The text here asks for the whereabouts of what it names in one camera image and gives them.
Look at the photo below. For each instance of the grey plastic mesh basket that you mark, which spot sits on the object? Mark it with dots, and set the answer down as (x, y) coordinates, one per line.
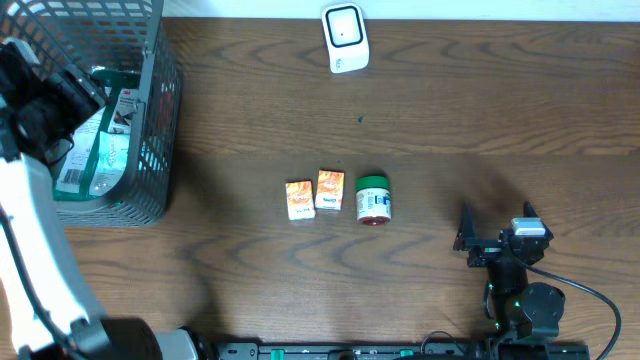
(113, 35)

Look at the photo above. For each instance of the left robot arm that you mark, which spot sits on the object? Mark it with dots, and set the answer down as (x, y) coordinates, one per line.
(54, 313)

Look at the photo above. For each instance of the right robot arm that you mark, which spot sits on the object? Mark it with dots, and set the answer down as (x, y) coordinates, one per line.
(523, 310)

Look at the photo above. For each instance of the orange tissue pack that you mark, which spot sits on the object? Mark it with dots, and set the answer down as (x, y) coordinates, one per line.
(300, 202)
(330, 190)

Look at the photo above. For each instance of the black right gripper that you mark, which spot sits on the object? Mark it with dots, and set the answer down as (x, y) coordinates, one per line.
(466, 239)

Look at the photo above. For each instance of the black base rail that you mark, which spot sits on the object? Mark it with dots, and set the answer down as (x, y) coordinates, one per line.
(435, 349)

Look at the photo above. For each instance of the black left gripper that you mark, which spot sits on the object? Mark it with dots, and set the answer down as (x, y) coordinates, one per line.
(73, 105)

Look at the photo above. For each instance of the teal wet wipes pack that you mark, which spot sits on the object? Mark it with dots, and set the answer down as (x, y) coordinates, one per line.
(111, 162)

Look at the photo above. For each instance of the green lid jar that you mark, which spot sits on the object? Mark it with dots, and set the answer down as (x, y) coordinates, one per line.
(373, 200)

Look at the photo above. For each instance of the green 3M gloves package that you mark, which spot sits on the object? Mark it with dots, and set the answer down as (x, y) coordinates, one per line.
(122, 88)

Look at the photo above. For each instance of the white barcode scanner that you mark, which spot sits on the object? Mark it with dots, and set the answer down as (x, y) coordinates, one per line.
(346, 38)

